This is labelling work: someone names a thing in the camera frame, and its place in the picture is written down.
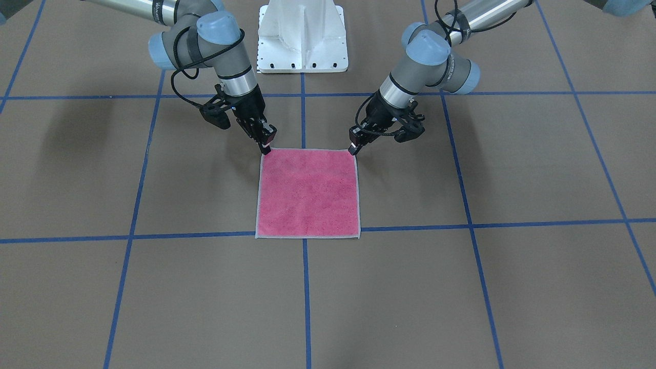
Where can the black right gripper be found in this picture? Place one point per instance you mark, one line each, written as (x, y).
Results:
(250, 109)

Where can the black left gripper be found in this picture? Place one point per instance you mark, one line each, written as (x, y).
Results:
(377, 116)

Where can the pink towel with grey edging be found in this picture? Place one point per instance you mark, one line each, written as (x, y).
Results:
(308, 193)

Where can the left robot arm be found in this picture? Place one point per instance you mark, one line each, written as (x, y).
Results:
(429, 61)

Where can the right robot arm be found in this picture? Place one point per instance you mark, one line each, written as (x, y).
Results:
(203, 34)

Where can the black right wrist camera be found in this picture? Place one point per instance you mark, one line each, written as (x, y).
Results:
(215, 110)

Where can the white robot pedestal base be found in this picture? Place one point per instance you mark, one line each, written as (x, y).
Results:
(301, 37)

